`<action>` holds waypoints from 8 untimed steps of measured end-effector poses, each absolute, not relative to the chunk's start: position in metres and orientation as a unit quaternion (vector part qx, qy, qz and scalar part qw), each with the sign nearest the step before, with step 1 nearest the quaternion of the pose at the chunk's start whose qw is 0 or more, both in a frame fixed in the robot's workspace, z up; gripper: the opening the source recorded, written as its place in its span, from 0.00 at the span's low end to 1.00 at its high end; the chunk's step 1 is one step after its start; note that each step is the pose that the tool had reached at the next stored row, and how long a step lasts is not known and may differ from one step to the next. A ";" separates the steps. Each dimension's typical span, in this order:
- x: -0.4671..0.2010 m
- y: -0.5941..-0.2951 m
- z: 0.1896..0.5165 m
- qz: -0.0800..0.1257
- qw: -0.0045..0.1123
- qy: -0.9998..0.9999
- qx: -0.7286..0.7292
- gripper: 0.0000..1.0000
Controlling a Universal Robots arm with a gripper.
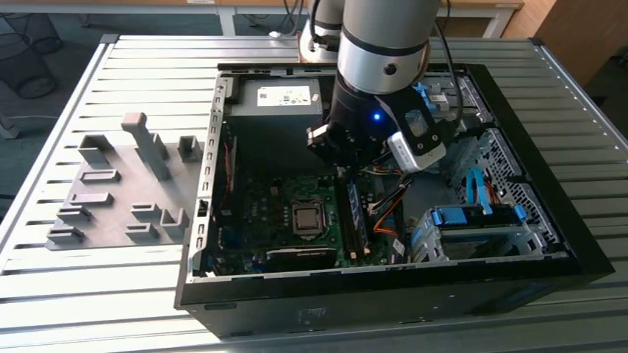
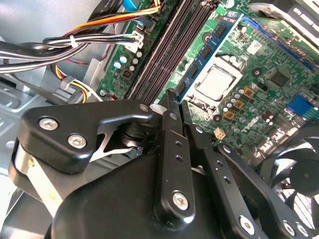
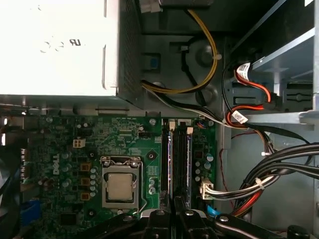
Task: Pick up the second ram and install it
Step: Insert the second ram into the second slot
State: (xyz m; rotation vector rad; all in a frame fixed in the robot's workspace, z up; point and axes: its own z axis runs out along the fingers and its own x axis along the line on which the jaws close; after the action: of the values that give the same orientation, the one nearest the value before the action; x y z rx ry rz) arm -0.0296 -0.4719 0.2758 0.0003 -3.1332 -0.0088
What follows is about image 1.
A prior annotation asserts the blue-green RAM stick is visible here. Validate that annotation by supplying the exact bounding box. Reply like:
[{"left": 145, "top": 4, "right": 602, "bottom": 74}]
[
  {"left": 344, "top": 176, "right": 366, "bottom": 254},
  {"left": 353, "top": 175, "right": 372, "bottom": 254}
]

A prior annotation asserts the blue plastic drive carrier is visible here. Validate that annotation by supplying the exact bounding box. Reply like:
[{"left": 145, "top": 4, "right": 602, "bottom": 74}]
[{"left": 413, "top": 81, "right": 450, "bottom": 115}]

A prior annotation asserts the grey power supply unit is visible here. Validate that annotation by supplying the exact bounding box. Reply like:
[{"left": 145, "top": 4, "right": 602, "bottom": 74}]
[{"left": 225, "top": 79, "right": 340, "bottom": 174}]

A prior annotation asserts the CPU socket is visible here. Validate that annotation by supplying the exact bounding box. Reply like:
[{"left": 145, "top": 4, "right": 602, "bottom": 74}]
[{"left": 290, "top": 200, "right": 329, "bottom": 240}]

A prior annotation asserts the green motherboard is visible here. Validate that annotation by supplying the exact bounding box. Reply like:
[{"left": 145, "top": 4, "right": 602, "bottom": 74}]
[{"left": 209, "top": 167, "right": 410, "bottom": 276}]

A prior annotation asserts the hard disk in blue carrier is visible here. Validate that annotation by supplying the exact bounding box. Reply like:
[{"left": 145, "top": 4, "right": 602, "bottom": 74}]
[{"left": 429, "top": 204, "right": 529, "bottom": 232}]

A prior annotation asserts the white-framed wooden desk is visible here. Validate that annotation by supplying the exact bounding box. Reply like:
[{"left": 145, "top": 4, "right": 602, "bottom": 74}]
[{"left": 68, "top": 0, "right": 525, "bottom": 38}]

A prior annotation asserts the black graphics card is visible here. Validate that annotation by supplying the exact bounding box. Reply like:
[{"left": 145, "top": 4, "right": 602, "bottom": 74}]
[{"left": 264, "top": 245, "right": 340, "bottom": 274}]

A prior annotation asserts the low grey disk bay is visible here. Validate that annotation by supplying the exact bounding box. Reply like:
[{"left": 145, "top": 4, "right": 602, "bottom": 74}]
[{"left": 409, "top": 205, "right": 565, "bottom": 264}]

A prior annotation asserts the brown wooden cabinet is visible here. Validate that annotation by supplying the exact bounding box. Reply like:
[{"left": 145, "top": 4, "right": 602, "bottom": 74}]
[{"left": 500, "top": 0, "right": 628, "bottom": 88}]

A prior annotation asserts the grey parts rack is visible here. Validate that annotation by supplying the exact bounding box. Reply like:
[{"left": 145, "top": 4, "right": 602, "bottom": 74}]
[{"left": 44, "top": 112, "right": 206, "bottom": 254}]

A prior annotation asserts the black PC case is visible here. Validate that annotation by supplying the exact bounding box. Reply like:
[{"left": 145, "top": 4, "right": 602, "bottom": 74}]
[{"left": 173, "top": 62, "right": 617, "bottom": 339}]

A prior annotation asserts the black mesh bin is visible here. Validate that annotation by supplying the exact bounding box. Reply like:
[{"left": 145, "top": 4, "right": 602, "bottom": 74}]
[{"left": 0, "top": 13, "right": 65, "bottom": 100}]

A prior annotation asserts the white stand leg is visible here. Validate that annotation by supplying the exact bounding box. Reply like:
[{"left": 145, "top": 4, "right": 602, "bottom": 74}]
[{"left": 0, "top": 110, "right": 21, "bottom": 140}]

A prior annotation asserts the black camera bracket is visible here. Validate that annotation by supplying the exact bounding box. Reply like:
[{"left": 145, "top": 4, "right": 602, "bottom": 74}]
[{"left": 374, "top": 93, "right": 441, "bottom": 156}]

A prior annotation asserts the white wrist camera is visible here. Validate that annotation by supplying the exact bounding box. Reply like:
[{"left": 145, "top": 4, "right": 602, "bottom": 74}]
[{"left": 385, "top": 131, "right": 448, "bottom": 173}]

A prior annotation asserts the black cable bundle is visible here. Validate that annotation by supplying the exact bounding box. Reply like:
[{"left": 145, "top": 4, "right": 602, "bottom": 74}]
[{"left": 366, "top": 128, "right": 485, "bottom": 218}]

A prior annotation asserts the black camera cable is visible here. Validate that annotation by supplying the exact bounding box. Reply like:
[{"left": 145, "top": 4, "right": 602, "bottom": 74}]
[{"left": 430, "top": 21, "right": 470, "bottom": 133}]

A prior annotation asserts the red wire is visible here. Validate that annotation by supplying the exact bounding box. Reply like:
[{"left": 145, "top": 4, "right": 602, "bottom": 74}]
[{"left": 221, "top": 141, "right": 236, "bottom": 199}]

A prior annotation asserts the blue flat wire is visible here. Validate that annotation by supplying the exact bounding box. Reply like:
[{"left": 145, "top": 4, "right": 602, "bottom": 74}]
[{"left": 464, "top": 167, "right": 494, "bottom": 216}]

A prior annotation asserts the orange wire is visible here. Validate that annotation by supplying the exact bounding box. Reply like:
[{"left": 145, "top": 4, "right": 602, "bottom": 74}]
[{"left": 372, "top": 194, "right": 408, "bottom": 236}]

